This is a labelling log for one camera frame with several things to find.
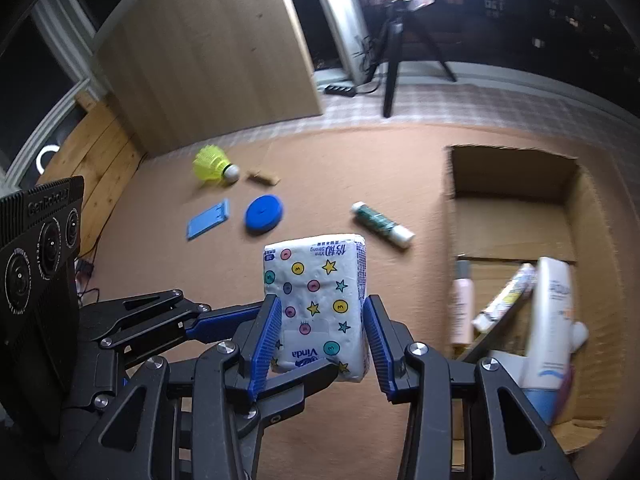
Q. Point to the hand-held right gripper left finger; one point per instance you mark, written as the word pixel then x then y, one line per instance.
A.
pixel 265 350

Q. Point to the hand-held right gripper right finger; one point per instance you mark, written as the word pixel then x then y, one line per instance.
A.
pixel 380 350

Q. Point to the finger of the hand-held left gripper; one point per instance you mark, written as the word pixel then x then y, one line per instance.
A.
pixel 220 322
pixel 305 380

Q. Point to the printed tissue pack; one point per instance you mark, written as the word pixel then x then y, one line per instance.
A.
pixel 315 290

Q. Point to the small pink bottle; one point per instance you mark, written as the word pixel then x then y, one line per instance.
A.
pixel 461 310

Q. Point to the blue round lid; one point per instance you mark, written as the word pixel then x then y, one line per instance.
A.
pixel 264 212

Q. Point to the green white glue stick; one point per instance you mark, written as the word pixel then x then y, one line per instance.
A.
pixel 380 222

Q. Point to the yellow white tube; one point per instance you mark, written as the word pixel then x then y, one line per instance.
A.
pixel 502 300

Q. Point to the small brown block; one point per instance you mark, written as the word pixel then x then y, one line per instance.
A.
pixel 265 177

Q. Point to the yellow shuttlecock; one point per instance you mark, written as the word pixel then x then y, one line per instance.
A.
pixel 210 165

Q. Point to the cardboard box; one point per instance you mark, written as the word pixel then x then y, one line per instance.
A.
pixel 500 230

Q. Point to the white sunscreen bottle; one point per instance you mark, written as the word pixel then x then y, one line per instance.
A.
pixel 547 320

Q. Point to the black power adapter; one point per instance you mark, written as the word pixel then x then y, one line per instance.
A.
pixel 85 267

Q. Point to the pine wood panel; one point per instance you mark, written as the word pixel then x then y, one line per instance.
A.
pixel 100 160

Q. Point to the black power strip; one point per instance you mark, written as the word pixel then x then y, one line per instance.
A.
pixel 340 90

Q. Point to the light wooden board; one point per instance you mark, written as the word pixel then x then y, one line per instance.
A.
pixel 210 60

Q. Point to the black tripod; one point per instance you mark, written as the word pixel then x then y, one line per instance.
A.
pixel 390 85

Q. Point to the white window frame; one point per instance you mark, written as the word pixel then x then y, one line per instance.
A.
pixel 40 130

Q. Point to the white door frame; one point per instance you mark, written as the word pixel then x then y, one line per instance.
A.
pixel 340 25

